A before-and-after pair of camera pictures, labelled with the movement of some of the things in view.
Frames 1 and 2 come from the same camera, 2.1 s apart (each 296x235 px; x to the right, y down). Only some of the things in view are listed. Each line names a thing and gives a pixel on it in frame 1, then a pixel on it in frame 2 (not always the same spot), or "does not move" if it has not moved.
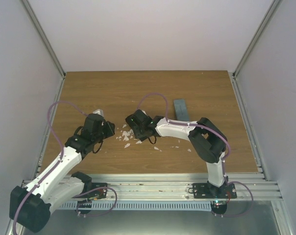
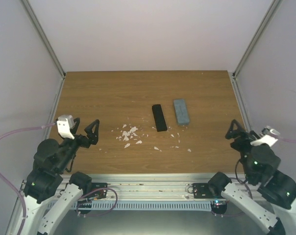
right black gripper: x=137 y=134 -> x=239 y=131
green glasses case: x=181 y=110 does not move
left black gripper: x=110 y=131 -> x=92 y=137
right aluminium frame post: x=254 y=43 does not move
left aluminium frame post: x=48 y=44 does not move
